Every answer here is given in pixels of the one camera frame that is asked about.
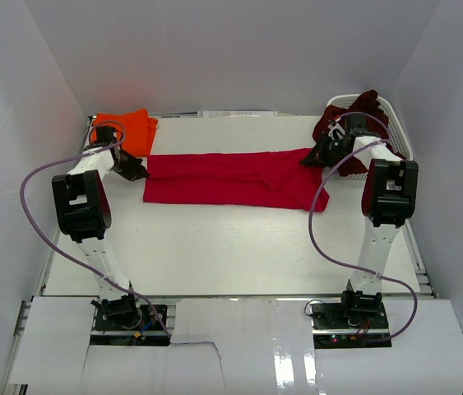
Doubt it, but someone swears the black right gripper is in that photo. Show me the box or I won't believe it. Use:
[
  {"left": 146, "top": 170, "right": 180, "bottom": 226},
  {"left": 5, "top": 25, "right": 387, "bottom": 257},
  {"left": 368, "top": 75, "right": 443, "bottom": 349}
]
[{"left": 300, "top": 132, "right": 350, "bottom": 169}]

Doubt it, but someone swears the bright red t shirt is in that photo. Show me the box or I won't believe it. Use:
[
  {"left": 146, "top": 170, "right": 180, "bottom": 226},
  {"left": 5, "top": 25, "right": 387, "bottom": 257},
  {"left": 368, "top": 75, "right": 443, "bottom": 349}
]
[{"left": 143, "top": 148, "right": 329, "bottom": 212}]

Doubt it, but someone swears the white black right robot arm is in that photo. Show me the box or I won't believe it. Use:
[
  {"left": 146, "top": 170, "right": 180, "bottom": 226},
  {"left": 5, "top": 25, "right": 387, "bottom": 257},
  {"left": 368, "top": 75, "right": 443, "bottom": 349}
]
[{"left": 301, "top": 112, "right": 419, "bottom": 328}]

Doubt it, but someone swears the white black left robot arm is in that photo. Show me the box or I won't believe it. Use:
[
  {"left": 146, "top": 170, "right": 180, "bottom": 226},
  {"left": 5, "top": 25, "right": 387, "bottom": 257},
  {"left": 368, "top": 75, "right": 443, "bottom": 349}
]
[{"left": 51, "top": 121, "right": 150, "bottom": 329}]

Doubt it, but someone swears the orange folded t shirt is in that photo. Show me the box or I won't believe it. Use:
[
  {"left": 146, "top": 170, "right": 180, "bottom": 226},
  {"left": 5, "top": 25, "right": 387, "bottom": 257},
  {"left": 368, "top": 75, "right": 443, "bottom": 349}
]
[{"left": 92, "top": 109, "right": 159, "bottom": 158}]

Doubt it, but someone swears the dark maroon t shirt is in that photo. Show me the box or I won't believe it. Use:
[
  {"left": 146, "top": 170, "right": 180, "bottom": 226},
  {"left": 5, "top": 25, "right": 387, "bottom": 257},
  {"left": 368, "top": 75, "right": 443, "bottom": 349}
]
[{"left": 312, "top": 89, "right": 407, "bottom": 179}]

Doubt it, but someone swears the white plastic laundry basket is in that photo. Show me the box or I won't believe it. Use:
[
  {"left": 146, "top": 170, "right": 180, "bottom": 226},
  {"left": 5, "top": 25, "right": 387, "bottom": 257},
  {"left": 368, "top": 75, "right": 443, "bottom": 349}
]
[{"left": 326, "top": 93, "right": 414, "bottom": 160}]

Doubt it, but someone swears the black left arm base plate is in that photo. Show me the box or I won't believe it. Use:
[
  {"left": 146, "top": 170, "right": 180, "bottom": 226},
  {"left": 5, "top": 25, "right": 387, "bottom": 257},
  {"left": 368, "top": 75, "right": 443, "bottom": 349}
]
[{"left": 90, "top": 304, "right": 170, "bottom": 346}]

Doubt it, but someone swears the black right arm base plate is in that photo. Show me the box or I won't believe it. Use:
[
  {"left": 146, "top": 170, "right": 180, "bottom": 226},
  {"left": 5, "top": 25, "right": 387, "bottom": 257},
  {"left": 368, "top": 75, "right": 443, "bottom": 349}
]
[{"left": 303, "top": 300, "right": 392, "bottom": 350}]

